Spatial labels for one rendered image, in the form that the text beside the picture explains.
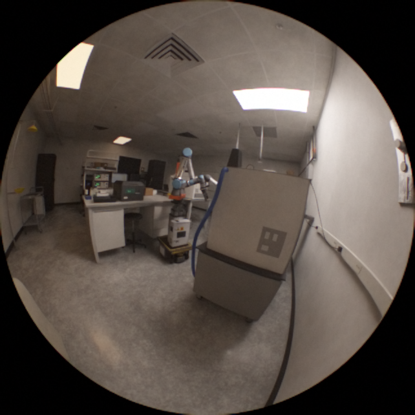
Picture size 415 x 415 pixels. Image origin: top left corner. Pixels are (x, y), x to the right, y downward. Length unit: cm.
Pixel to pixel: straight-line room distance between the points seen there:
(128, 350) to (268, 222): 154
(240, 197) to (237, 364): 142
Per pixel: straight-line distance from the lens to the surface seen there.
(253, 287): 115
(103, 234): 204
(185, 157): 164
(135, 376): 131
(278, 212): 91
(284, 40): 167
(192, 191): 296
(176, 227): 187
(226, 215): 100
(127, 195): 205
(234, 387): 133
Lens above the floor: 127
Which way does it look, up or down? 10 degrees down
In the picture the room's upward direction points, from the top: 9 degrees clockwise
